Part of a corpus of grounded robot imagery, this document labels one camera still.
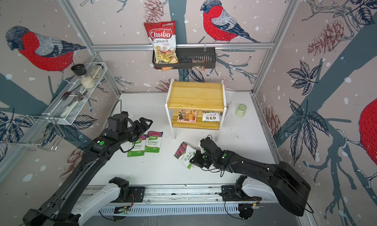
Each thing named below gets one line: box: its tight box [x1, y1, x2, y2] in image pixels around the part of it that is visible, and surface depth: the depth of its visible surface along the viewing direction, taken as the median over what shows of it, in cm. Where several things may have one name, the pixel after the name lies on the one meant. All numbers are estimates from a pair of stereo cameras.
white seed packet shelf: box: [202, 111, 220, 123], surface depth 87 cm
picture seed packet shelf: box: [177, 110, 197, 123], surface depth 87 cm
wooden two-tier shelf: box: [164, 78, 227, 142], surface depth 78 cm
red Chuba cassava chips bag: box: [143, 20, 180, 72], surface depth 85 cm
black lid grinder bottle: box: [70, 63, 96, 89], surface depth 77 cm
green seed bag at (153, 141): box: [144, 130, 163, 154], surface depth 94 cm
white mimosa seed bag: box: [173, 141, 197, 170], surface depth 85 cm
